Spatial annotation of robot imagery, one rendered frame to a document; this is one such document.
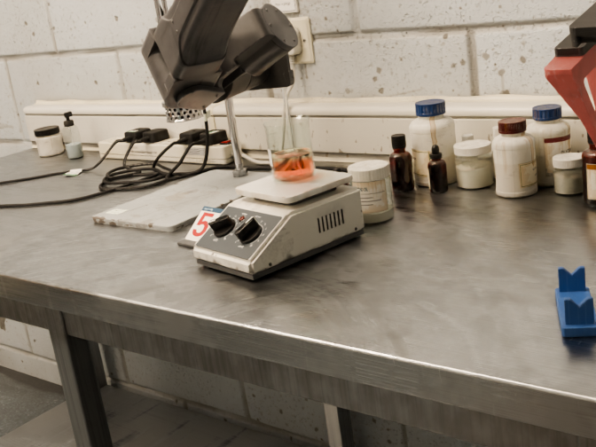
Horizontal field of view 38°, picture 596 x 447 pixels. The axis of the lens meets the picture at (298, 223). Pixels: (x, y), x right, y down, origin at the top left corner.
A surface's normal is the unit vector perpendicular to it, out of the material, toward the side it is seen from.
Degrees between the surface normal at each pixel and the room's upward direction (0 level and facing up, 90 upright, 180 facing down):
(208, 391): 90
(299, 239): 90
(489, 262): 0
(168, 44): 90
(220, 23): 146
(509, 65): 90
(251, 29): 72
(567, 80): 123
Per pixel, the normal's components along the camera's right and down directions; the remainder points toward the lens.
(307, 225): 0.65, 0.14
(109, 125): -0.62, 0.31
